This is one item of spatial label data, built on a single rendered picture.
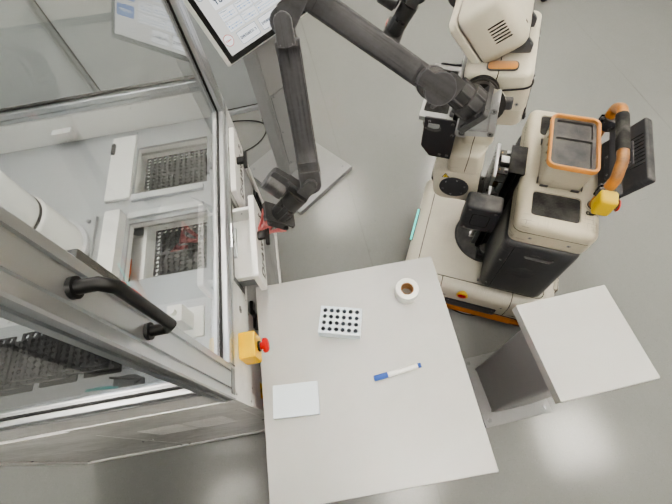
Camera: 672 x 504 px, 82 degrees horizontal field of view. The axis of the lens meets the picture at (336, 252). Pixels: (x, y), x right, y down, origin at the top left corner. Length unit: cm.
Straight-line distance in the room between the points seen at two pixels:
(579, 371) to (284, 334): 83
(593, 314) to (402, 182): 141
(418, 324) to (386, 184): 135
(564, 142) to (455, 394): 87
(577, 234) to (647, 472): 113
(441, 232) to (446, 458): 108
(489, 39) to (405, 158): 151
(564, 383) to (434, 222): 98
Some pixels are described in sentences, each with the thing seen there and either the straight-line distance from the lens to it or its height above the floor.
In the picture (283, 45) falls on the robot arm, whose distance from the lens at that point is 96.
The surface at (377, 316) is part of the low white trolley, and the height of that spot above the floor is 76.
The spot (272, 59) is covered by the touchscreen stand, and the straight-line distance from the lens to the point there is 200.
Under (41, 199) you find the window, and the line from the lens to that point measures 54.
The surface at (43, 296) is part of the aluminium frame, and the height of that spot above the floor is 157.
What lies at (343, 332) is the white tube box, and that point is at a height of 80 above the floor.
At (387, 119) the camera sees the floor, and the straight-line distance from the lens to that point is 278.
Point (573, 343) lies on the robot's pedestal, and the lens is 132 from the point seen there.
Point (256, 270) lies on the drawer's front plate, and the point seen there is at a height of 93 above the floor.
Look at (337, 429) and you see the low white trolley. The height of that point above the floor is 76.
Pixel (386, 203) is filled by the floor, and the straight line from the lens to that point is 233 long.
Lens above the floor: 190
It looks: 61 degrees down
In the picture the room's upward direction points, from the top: 10 degrees counter-clockwise
